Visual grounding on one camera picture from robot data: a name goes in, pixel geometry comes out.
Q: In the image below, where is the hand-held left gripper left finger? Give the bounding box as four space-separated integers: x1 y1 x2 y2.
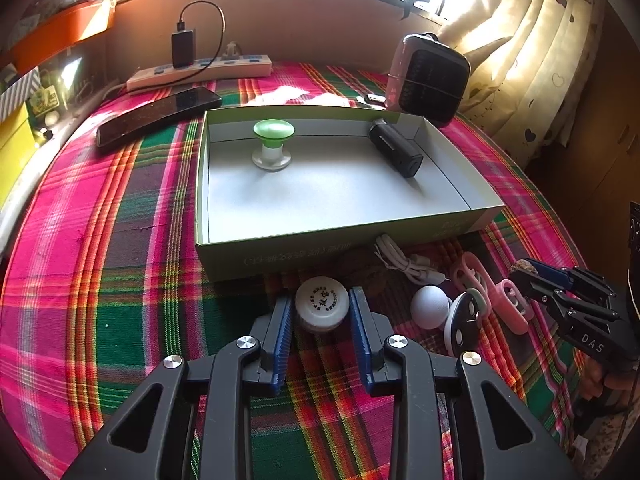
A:
62 294 294 480

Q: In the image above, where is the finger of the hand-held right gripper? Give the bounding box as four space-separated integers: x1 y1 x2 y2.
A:
521 259 619 302
509 272 622 322

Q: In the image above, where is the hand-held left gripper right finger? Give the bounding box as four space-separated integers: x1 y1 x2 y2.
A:
349 287 576 480

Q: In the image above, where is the pink plastic clip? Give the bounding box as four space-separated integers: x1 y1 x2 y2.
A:
492 280 531 336
452 252 493 313

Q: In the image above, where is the small white round jar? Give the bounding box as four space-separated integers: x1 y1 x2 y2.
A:
294 276 350 335

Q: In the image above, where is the black round disc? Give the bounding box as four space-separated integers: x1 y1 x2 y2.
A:
410 285 488 358

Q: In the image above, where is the shallow green cardboard box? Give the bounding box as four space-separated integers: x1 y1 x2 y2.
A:
194 106 506 283

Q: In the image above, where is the person's right hand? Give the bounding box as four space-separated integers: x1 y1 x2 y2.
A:
584 356 638 393

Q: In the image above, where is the brown wooden cabinet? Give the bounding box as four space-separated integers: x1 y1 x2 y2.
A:
525 10 640 261

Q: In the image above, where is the black rectangular device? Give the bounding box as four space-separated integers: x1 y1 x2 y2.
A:
368 119 425 179

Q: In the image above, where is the green dome lamp white base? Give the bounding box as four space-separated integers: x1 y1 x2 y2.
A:
251 119 297 173

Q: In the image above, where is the cream heart print curtain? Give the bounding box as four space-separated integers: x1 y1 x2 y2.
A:
440 0 608 148

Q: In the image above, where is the small pink black heater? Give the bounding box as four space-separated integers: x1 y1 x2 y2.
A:
385 32 472 128

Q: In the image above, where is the black smartphone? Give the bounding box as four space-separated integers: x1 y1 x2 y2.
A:
96 86 223 150

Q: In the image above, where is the white power strip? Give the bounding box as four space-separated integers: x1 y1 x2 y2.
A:
126 54 273 93

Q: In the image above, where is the black charger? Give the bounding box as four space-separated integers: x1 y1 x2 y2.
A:
171 30 197 68

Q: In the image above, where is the yellow box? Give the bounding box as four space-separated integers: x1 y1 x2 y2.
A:
0 102 38 211

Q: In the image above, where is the small green card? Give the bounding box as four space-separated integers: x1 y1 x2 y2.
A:
27 85 62 113

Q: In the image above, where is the grey striped box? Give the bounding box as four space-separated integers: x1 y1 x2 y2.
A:
0 69 41 121

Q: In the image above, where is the orange plastic tray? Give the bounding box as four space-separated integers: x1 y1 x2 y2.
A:
10 0 117 73

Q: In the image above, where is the white coiled cable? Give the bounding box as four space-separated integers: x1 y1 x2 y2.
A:
374 232 447 286

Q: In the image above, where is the black charger cable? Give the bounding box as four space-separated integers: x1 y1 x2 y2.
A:
175 1 226 83

